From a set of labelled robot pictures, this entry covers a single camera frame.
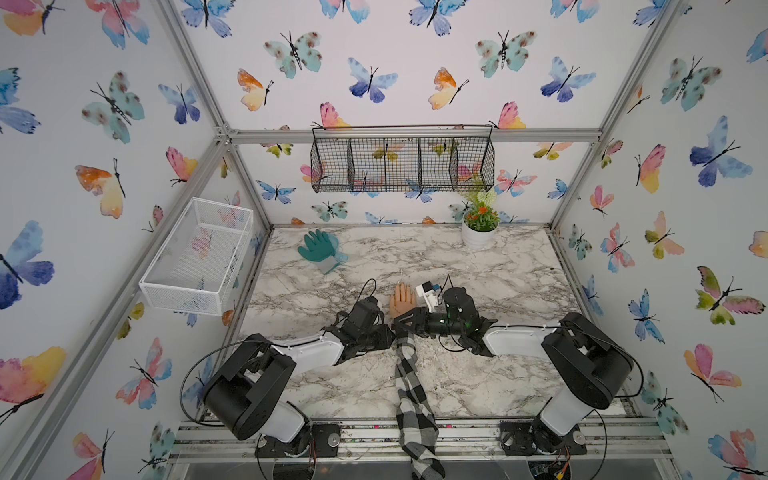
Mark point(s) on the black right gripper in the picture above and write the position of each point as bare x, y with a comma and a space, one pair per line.
419, 319

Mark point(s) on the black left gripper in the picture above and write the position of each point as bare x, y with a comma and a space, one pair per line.
385, 341

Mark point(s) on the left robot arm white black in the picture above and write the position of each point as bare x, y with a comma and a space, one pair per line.
244, 394

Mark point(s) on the black white plaid sleeve forearm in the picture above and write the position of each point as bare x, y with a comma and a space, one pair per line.
418, 430

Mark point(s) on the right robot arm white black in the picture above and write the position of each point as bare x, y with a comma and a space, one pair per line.
592, 366

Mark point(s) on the mannequin hand with long nails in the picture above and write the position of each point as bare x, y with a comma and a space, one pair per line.
402, 301

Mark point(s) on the green grey work glove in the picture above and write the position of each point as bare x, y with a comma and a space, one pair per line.
321, 249

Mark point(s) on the potted plant white pot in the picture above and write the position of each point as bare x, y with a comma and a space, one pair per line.
481, 220

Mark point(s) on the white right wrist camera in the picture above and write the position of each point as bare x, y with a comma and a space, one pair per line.
430, 293

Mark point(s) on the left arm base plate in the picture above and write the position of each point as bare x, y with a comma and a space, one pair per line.
320, 440

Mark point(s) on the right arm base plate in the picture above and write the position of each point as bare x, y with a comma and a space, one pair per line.
533, 437

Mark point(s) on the black wire wall basket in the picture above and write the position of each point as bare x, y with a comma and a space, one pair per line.
403, 159

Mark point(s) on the white mesh wall basket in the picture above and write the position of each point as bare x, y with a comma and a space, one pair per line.
196, 265

